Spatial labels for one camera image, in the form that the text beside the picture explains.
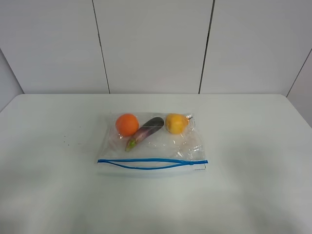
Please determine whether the yellow pear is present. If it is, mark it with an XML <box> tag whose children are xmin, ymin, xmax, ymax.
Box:
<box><xmin>165</xmin><ymin>113</ymin><xmax>193</xmax><ymax>135</ymax></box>

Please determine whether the orange fruit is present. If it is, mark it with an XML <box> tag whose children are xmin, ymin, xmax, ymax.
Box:
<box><xmin>115</xmin><ymin>114</ymin><xmax>139</xmax><ymax>137</ymax></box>

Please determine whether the purple eggplant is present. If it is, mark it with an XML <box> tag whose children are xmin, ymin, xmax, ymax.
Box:
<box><xmin>125</xmin><ymin>117</ymin><xmax>164</xmax><ymax>152</ymax></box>

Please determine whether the clear zip bag blue zipper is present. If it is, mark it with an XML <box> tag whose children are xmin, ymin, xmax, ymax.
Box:
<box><xmin>95</xmin><ymin>112</ymin><xmax>209</xmax><ymax>171</ymax></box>

